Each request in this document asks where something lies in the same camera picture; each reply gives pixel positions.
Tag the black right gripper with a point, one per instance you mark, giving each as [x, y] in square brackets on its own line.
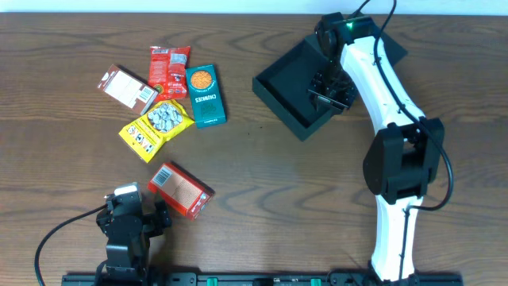
[331, 92]

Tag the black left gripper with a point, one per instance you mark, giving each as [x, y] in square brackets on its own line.
[151, 217]

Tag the red orange barcode box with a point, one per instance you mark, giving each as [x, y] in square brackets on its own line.
[180, 190]

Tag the black gift box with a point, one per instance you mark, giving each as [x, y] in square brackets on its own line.
[294, 87]

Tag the teal Chunkies snack box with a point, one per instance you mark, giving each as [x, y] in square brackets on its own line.
[205, 96]

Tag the brown and white snack box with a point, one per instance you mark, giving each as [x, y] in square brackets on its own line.
[127, 89]

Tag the red candy bag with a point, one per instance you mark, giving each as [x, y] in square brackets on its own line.
[167, 72]

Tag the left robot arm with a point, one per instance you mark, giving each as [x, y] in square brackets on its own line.
[129, 231]

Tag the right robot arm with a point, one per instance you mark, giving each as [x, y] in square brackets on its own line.
[404, 156]

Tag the yellow candy bag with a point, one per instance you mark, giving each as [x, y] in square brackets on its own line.
[147, 134]

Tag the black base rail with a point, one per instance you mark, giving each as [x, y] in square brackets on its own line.
[193, 279]

